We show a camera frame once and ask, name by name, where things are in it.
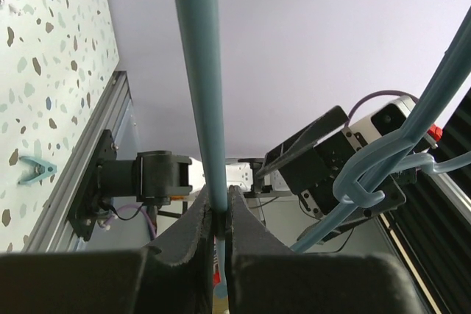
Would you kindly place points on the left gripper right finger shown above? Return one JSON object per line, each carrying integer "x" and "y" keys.
{"x": 265, "y": 276}

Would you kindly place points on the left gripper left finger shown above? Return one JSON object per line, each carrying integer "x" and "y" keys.
{"x": 171, "y": 274}

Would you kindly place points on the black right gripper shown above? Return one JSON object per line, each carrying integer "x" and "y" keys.
{"x": 309, "y": 168}

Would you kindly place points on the light teal clothespin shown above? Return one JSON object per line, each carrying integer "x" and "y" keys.
{"x": 41, "y": 170}

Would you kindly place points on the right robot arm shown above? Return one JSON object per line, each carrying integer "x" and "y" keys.
{"x": 154, "y": 178}

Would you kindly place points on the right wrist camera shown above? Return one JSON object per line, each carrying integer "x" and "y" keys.
{"x": 389, "y": 118}

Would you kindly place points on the aluminium rail frame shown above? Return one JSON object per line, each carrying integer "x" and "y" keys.
{"x": 111, "y": 132}

